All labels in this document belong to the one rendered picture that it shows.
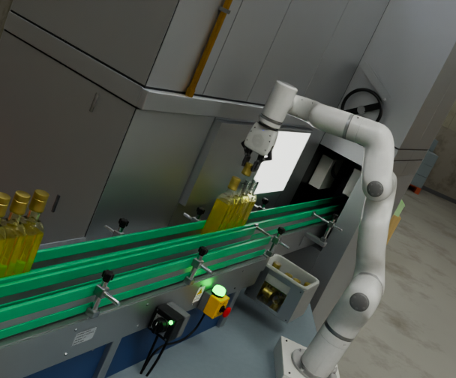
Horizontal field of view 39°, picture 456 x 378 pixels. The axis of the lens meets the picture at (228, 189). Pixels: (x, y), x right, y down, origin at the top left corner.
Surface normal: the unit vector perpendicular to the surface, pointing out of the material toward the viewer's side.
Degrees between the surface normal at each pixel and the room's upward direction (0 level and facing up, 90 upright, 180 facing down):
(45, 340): 90
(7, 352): 90
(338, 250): 90
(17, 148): 90
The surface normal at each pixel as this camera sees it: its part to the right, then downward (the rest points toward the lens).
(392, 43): -0.48, 0.05
